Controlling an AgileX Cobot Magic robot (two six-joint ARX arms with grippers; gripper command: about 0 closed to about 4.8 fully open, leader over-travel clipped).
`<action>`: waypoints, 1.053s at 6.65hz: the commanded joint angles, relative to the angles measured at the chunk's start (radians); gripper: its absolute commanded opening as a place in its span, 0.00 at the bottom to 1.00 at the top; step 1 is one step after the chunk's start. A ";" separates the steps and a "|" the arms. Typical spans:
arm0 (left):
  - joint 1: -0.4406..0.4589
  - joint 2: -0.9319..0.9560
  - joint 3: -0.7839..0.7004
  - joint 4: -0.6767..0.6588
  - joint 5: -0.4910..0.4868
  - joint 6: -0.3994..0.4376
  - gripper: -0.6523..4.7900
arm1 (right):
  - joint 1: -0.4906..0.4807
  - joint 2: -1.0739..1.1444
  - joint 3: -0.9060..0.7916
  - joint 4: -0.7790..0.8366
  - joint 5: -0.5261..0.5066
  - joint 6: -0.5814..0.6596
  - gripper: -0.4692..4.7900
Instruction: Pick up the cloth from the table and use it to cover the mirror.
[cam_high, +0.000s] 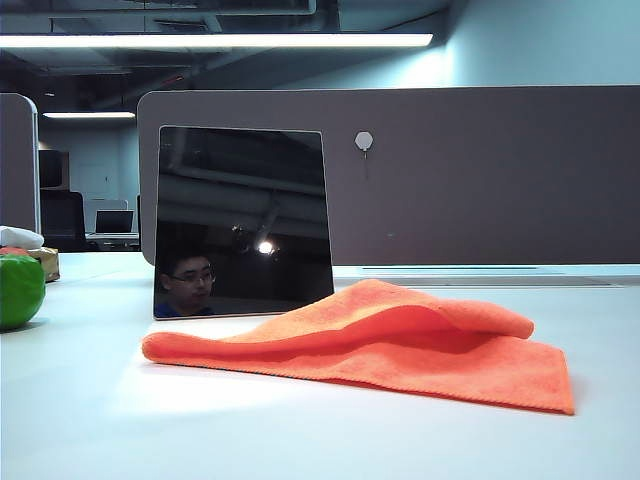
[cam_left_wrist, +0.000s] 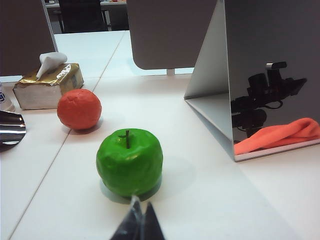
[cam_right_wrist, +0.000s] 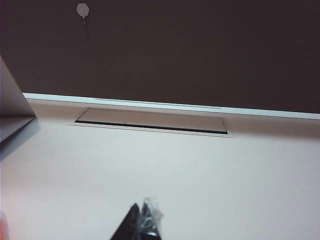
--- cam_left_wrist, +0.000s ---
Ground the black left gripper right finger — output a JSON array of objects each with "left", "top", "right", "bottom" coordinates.
[{"left": 143, "top": 201, "right": 166, "bottom": 240}]

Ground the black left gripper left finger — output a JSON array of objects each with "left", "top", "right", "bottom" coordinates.
[{"left": 109, "top": 194, "right": 145, "bottom": 240}]

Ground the box under cloth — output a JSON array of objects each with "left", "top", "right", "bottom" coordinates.
[{"left": 183, "top": 0, "right": 320, "bottom": 163}]

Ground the green apple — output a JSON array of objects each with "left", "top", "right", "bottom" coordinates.
[{"left": 96, "top": 128, "right": 164, "bottom": 198}]

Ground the orange fruit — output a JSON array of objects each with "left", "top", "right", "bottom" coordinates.
[{"left": 56, "top": 88, "right": 103, "bottom": 131}]

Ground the shiny silver foil bag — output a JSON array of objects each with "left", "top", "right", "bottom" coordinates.
[{"left": 0, "top": 109, "right": 27, "bottom": 153}]

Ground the gold tissue box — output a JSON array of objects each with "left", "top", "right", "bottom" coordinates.
[{"left": 12, "top": 62, "right": 85, "bottom": 111}]

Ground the white paper cup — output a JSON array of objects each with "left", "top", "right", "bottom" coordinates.
[{"left": 0, "top": 81, "right": 16, "bottom": 113}]

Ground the white tissue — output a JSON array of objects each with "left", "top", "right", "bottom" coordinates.
[{"left": 36, "top": 51, "right": 68, "bottom": 81}]

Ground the wide grey partition panel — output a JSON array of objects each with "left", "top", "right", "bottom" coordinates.
[{"left": 126, "top": 0, "right": 218, "bottom": 76}]

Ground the black office chair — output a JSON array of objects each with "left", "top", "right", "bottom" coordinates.
[{"left": 57, "top": 0, "right": 109, "bottom": 33}]

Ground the narrow grey partition panel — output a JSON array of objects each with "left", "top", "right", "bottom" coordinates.
[{"left": 0, "top": 0, "right": 59, "bottom": 77}]

